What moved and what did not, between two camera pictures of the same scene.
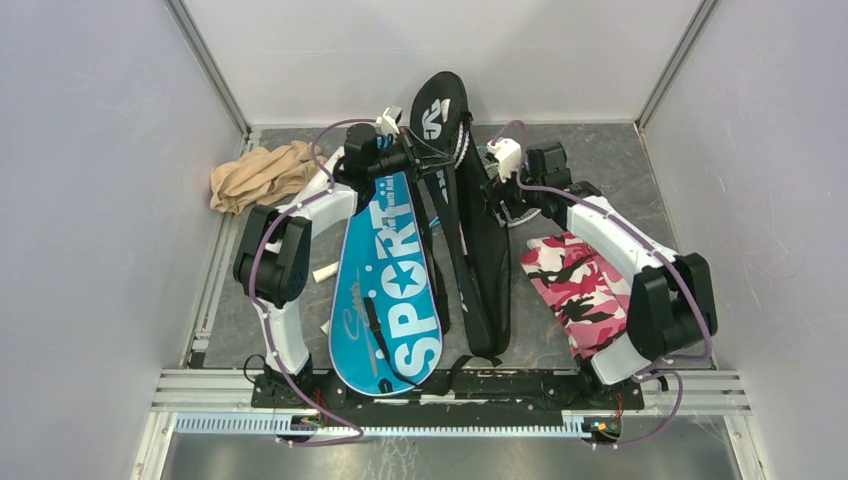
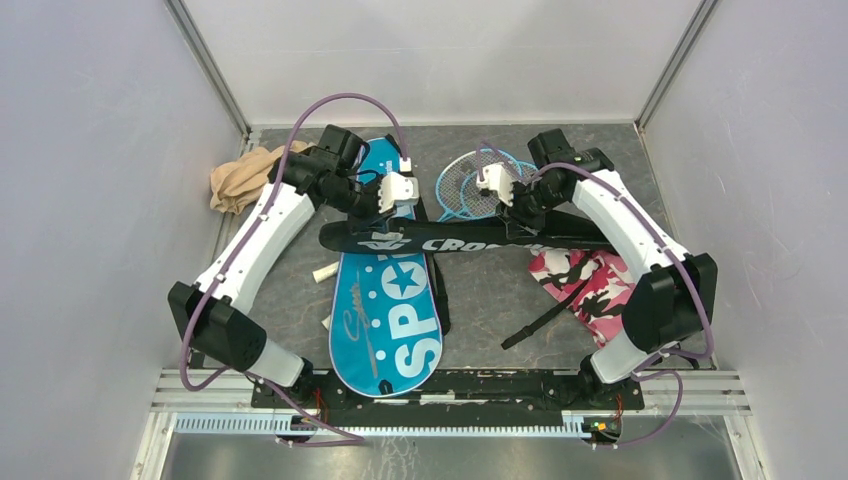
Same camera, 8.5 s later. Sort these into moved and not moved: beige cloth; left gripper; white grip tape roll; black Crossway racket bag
Moved: black Crossway racket bag; left gripper
Not moved: beige cloth; white grip tape roll
